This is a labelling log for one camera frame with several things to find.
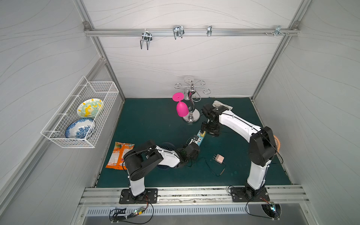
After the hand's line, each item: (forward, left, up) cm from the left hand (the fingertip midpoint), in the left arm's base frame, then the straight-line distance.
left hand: (195, 148), depth 91 cm
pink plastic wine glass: (+20, +10, +17) cm, 28 cm away
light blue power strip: (+7, -3, +2) cm, 8 cm away
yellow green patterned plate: (+6, +56, +33) cm, 65 cm away
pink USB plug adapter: (-7, -14, +1) cm, 16 cm away
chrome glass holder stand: (+28, +3, +22) cm, 35 cm away
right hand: (+7, -6, +9) cm, 13 cm away
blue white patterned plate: (-7, +55, +33) cm, 65 cm away
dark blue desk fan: (-3, +16, +8) cm, 18 cm away
